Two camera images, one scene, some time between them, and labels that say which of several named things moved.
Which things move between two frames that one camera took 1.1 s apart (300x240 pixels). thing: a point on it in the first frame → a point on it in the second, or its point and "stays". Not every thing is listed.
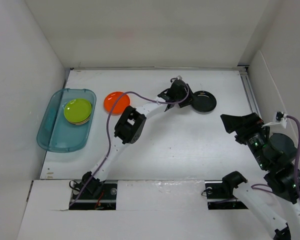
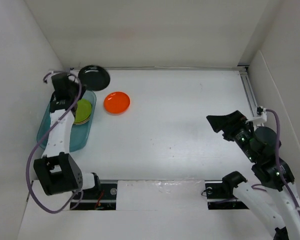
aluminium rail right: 252,97 stays
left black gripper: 187,101 → 84,90
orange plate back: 110,99 stays
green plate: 77,110 stays
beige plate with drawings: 80,123 stays
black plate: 203,102 → 94,77
